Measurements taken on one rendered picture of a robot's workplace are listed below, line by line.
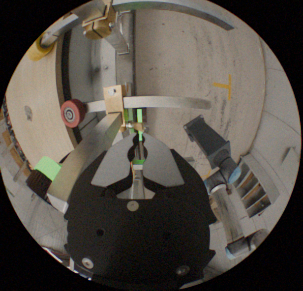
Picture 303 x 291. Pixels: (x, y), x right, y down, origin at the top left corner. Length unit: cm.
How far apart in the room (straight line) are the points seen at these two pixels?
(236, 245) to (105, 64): 117
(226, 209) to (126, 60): 96
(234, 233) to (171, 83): 138
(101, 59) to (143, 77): 66
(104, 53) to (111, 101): 36
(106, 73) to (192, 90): 97
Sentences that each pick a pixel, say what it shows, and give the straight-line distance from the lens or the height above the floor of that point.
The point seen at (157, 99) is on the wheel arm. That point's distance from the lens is 26.
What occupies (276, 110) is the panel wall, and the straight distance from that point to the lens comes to 269.
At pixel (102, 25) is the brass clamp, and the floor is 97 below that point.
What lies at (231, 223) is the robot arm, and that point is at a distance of 73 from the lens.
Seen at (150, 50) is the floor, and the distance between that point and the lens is 120.
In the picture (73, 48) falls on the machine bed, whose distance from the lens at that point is 50.
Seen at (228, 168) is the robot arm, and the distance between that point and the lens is 87.
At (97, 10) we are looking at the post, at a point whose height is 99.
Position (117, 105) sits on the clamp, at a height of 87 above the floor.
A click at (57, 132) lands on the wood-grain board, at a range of 39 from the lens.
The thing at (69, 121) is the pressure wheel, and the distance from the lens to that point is 32.
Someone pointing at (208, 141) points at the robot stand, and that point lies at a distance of 101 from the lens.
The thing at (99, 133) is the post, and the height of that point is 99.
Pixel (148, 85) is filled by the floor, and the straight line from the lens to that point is 112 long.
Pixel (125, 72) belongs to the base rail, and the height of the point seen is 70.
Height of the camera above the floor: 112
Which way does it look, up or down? 58 degrees down
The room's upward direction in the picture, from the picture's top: 176 degrees clockwise
